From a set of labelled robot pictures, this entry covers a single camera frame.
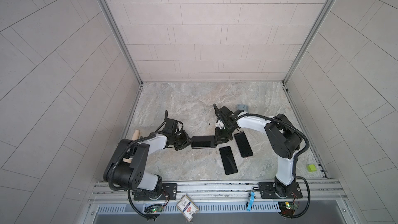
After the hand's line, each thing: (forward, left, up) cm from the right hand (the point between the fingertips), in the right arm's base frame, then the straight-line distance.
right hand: (213, 143), depth 86 cm
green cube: (-16, -48, -1) cm, 51 cm away
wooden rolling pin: (+6, +44, +3) cm, 44 cm away
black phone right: (-2, -17, -2) cm, 17 cm away
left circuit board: (-29, +27, +3) cm, 39 cm away
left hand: (+3, +10, 0) cm, 10 cm away
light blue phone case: (+23, -22, 0) cm, 32 cm away
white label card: (-29, +14, +1) cm, 32 cm away
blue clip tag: (-28, -14, +1) cm, 31 cm away
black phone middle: (-9, -7, -1) cm, 12 cm away
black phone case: (+1, +6, 0) cm, 6 cm away
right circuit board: (-31, -30, -3) cm, 43 cm away
